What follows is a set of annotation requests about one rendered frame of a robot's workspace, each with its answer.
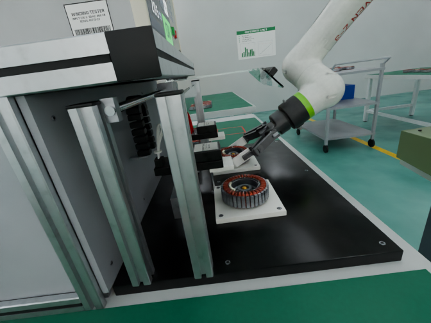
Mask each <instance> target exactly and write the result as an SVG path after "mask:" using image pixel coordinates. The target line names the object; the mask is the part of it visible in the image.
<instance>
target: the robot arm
mask: <svg viewBox="0 0 431 323"><path fill-rule="evenodd" d="M372 1H373V0H329V2H328V3H327V5H326V6H325V7H324V9H323V11H322V12H321V13H320V14H319V16H318V17H317V19H316V20H315V21H314V23H313V24H312V25H311V27H310V28H309V29H308V31H307V32H306V33H305V35H304V36H303V37H302V38H301V40H300V41H299V42H298V43H297V44H296V45H295V46H294V48H293V49H292V50H291V51H290V52H289V54H288V55H287V56H286V57H285V58H284V60H283V63H282V73H283V76H284V77H285V79H286V80H287V81H289V82H290V83H292V84H293V85H294V86H295V87H296V88H297V89H298V90H299V91H298V92H296V93H295V94H294V95H292V96H291V97H290V98H288V99H287V100H286V101H285V100H284V99H283V100H282V101H283V103H282V104H280V105H279V106H278V109H279V110H277V111H275V112H274V113H272V114H271V115H270V116H269V120H270V122H269V123H267V122H266V121H264V122H263V123H261V124H260V125H258V126H257V127H255V128H253V129H251V130H249V131H247V132H245V133H244V134H243V136H242V137H241V138H240V139H238V140H237V141H235V142H234V143H233V144H232V145H230V146H232V147H233V146H238V145H239V146H244V145H245V144H247V143H248V142H249V141H250V140H253V139H255V138H258V137H259V138H258V139H257V141H256V142H255V143H254V144H253V145H252V146H251V147H248V148H247V149H246V150H244V151H243V152H241V153H240V154H238V155H237V156H236V157H234V158H233V159H232V161H233V165H234V166H235V168H237V167H238V166H239V165H241V164H242V163H244V162H245V161H247V160H248V159H250V158H251V157H252V156H255V155H256V156H259V155H260V154H261V153H262V152H263V151H264V150H265V149H266V148H267V147H268V146H269V145H270V144H271V143H272V142H273V141H274V140H276V139H277V138H278V137H279V136H280V134H281V135H282V134H284V133H285V132H287V131H288V130H290V129H291V128H293V129H297V128H299V129H300V130H302V125H303V124H304V122H306V121H308V120H309V119H310V118H312V117H313V116H315V115H316V114H318V113H319V112H321V111H323V110H325V109H327V108H330V107H332V106H334V105H336V104H337V103H338V102H339V101H340V100H341V99H342V97H343V95H344V92H345V83H344V80H343V79H342V77H341V76H340V75H338V74H337V73H336V72H334V71H332V70H331V69H329V68H328V67H327V66H326V65H324V64H322V60H323V59H324V57H325V56H326V55H327V53H328V52H329V51H330V50H331V49H332V48H333V46H334V45H335V44H336V43H337V41H338V40H339V39H340V38H341V37H342V35H343V34H344V33H345V32H346V30H347V29H348V28H349V27H350V26H351V25H352V24H353V22H354V21H355V20H356V19H357V18H358V16H359V15H360V14H361V13H362V12H363V11H364V10H365V9H366V8H367V7H368V6H369V5H370V4H371V2H372ZM279 133H280V134H279Z"/></svg>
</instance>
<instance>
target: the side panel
mask: <svg viewBox="0 0 431 323"><path fill-rule="evenodd" d="M15 97H16V96H13V97H2V98H0V321H4V320H14V319H25V318H30V317H40V316H46V315H56V314H61V313H72V312H77V311H87V310H92V309H93V307H94V306H95V307H96V309H103V308H105V306H106V303H107V301H106V299H105V298H109V296H110V294H111V291H110V292H108V293H103V292H102V290H101V287H100V285H99V283H98V281H97V279H96V276H95V274H94V272H93V270H92V267H91V266H90V263H89V261H88V259H87V256H86V254H85V251H84V250H83V248H82V246H81V243H80V241H79V238H78V236H77V234H76V232H75V230H74V228H73V225H72V223H71V220H70V218H69V216H68V214H67V212H66V210H65V207H64V205H63V203H62V200H61V199H60V196H59V194H58V192H57V190H56V187H55V185H54V183H53V180H52V179H51V176H50V174H49V172H48V169H47V167H46V165H45V163H44V161H43V159H42V156H41V154H40V151H39V149H38V147H37V145H36V143H35V141H34V138H33V136H32V134H31V131H30V129H29V127H28V125H27V123H26V120H25V118H24V116H23V114H22V112H21V109H20V107H19V105H18V103H17V100H16V98H15Z"/></svg>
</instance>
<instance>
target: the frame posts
mask: <svg viewBox="0 0 431 323"><path fill-rule="evenodd" d="M191 83H192V85H193V84H194V83H197V84H198V93H197V95H196V97H195V98H194V103H195V107H196V115H197V120H198V123H201V122H205V114H204V109H203V101H202V96H201V87H200V82H199V79H197V80H192V82H191ZM154 97H155V101H156V106H157V110H158V115H159V118H160V123H161V127H162V133H163V136H164V141H165V147H166V150H167V155H168V159H169V164H170V168H171V173H172V177H173V182H174V187H175V191H176V196H177V200H178V205H179V209H180V214H181V218H182V223H183V228H184V232H185V237H186V241H187V246H188V249H189V255H190V260H191V263H192V269H193V273H194V278H195V279H201V275H202V274H206V276H207V277H213V276H214V271H213V260H212V253H211V248H210V242H209V237H208V230H207V223H206V219H205V212H204V207H203V201H202V196H201V189H200V185H199V178H198V171H197V167H196V159H195V155H194V148H193V144H192V137H191V133H190V126H189V118H188V114H187V107H186V103H185V96H184V90H183V89H181V90H172V91H166V92H159V93H157V94H154ZM65 108H66V110H67V111H68V114H69V117H70V119H71V122H72V125H73V127H74V130H75V132H76V136H77V137H78V141H79V143H80V146H81V149H82V151H83V154H84V157H85V159H86V162H87V165H88V167H89V171H90V173H91V176H92V179H93V181H94V184H95V186H96V189H97V192H98V194H99V198H100V200H101V203H102V205H103V208H104V210H105V213H106V216H107V219H108V221H109V224H110V227H111V229H112V232H113V234H114V238H115V241H116V243H117V246H118V248H119V251H120V254H121V256H122V259H123V262H124V265H125V267H126V270H127V272H128V275H129V277H130V281H131V283H132V286H139V285H140V282H143V284H144V285H150V284H151V282H152V279H153V278H152V276H151V275H153V274H154V272H155V268H154V265H153V262H152V259H151V255H150V253H149V249H148V245H147V243H146V239H145V236H144V232H143V230H142V226H141V223H140V220H139V216H138V213H137V209H136V207H135V203H134V200H133V197H132V194H131V190H130V186H129V184H128V180H127V177H126V174H125V171H124V167H123V164H122V161H121V157H120V155H119V151H118V148H117V144H116V142H115V138H114V134H113V132H112V128H111V125H110V123H109V124H108V123H107V122H106V119H105V114H104V112H103V109H102V105H101V102H100V101H91V102H85V103H78V104H72V105H69V106H66V107H65Z"/></svg>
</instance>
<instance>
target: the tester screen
mask: <svg viewBox="0 0 431 323"><path fill-rule="evenodd" d="M153 1H154V2H155V4H156V5H157V8H158V14H159V18H160V20H158V18H157V17H156V16H155V15H154V13H153V11H152V7H151V1H150V0H146V2H147V6H148V12H149V14H151V15H152V16H153V17H154V18H155V20H156V21H157V22H158V23H159V24H160V25H161V26H162V27H163V29H164V22H163V18H162V14H163V15H164V17H165V18H166V19H167V21H168V22H169V18H168V16H167V15H166V13H165V12H164V10H163V9H162V7H161V6H160V1H159V0H153ZM149 18H150V15H149ZM150 22H151V19H150ZM152 28H153V29H154V30H155V31H157V32H158V33H159V34H160V35H162V36H163V34H161V33H160V32H159V31H158V30H157V29H156V28H154V27H153V26H152ZM164 33H165V29H164ZM163 37H164V38H165V39H166V35H165V36H163Z"/></svg>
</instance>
